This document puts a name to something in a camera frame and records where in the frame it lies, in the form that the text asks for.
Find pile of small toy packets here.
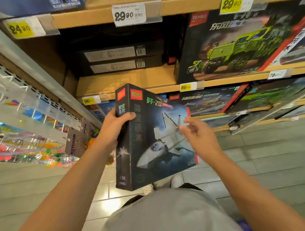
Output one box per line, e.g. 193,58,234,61
0,97,79,168

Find wooden shelf unit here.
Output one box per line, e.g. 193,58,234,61
0,0,305,134

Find grey fighter jet box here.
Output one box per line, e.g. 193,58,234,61
114,83,199,191

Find blue plastic shopping basket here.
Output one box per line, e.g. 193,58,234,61
237,219,253,231

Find orange toy packet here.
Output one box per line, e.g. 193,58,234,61
65,119,115,166

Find person's grey clothing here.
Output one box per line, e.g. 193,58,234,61
102,187,244,231

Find white wire display rack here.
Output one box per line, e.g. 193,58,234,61
0,64,103,168

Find person's left forearm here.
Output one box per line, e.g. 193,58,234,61
19,143,117,231

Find row of blue jet boxes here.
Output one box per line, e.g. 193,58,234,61
0,0,86,17

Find person's right hand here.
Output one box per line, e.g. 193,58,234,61
178,116,223,166

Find person's left hand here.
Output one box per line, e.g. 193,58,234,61
93,109,137,154

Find person's black trousers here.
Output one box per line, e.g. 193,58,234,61
121,183,203,208

